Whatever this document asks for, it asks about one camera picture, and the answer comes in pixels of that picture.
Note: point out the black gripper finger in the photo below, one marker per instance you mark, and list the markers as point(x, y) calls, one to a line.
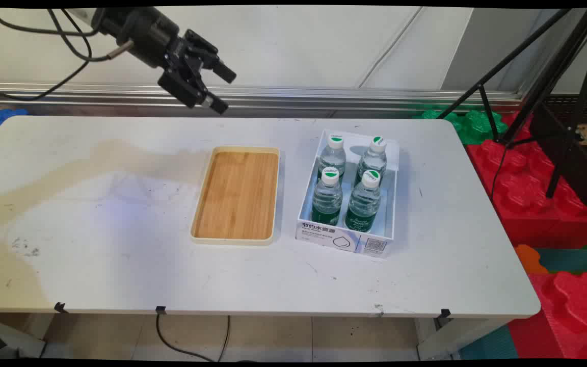
point(186, 89)
point(212, 57)

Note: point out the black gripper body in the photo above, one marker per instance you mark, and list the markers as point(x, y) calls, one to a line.
point(140, 33)

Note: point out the water bottle with white cap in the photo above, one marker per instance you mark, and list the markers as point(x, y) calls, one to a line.
point(363, 204)
point(373, 158)
point(327, 201)
point(333, 158)

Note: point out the wooden tray with cream rim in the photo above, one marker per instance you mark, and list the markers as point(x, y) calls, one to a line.
point(237, 193)

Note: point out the blue foam block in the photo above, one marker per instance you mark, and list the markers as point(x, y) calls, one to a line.
point(0, 118)

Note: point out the white cardboard box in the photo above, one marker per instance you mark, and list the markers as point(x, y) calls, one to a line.
point(344, 242)

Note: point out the green foam block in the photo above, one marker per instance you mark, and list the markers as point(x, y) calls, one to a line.
point(477, 127)

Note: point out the white table leg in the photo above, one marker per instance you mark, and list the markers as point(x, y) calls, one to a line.
point(446, 339)
point(13, 331)

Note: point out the black tripod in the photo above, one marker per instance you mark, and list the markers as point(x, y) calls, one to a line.
point(550, 76)

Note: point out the large red foam block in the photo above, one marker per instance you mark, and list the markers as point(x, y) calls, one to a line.
point(528, 204)

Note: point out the orange foam piece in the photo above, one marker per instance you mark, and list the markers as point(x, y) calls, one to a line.
point(530, 260)

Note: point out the small brown toy animal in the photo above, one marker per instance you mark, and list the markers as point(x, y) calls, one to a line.
point(586, 135)

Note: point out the teal foam mat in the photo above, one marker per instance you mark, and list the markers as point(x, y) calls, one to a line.
point(492, 346)
point(574, 260)

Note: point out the aluminium wall rail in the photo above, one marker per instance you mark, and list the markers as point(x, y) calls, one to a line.
point(324, 97)

